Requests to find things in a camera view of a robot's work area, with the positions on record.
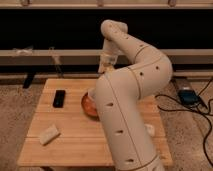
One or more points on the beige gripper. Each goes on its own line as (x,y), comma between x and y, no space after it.
(106,63)

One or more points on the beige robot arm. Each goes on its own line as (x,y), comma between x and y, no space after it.
(117,94)

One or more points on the orange ceramic bowl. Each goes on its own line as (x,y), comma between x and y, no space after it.
(88,106)

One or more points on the black smartphone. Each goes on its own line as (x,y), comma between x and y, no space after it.
(59,99)

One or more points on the white labelled bottle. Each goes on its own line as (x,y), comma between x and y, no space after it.
(151,130)

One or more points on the wooden table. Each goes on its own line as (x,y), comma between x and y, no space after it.
(82,140)

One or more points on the black power adapter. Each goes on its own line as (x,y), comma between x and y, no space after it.
(188,97)

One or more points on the beige sponge block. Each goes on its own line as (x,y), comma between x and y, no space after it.
(48,135)

